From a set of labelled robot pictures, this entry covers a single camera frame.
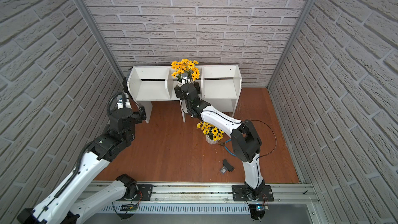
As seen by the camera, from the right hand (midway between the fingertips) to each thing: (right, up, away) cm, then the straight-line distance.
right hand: (187, 83), depth 85 cm
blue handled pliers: (+21, -36, +5) cm, 42 cm away
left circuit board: (-27, -61, -13) cm, 68 cm away
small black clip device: (+21, -46, -4) cm, 50 cm away
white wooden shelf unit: (+19, -1, +2) cm, 19 cm away
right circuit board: (+36, -60, -15) cm, 72 cm away
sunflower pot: (+14, -28, -5) cm, 32 cm away
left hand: (-24, -11, -16) cm, 31 cm away
